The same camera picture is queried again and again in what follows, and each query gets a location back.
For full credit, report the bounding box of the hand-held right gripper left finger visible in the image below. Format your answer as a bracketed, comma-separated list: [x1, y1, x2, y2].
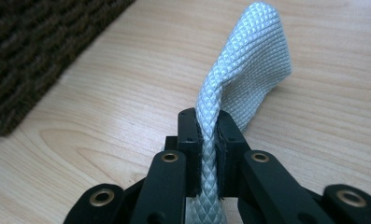
[177, 107, 204, 198]

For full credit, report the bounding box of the brown woven basket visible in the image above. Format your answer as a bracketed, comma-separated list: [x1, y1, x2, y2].
[0, 0, 136, 138]

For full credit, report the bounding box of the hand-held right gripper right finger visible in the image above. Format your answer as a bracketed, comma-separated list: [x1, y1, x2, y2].
[215, 109, 251, 200]

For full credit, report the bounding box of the light blue cloth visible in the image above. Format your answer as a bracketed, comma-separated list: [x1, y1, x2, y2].
[186, 1, 293, 224]

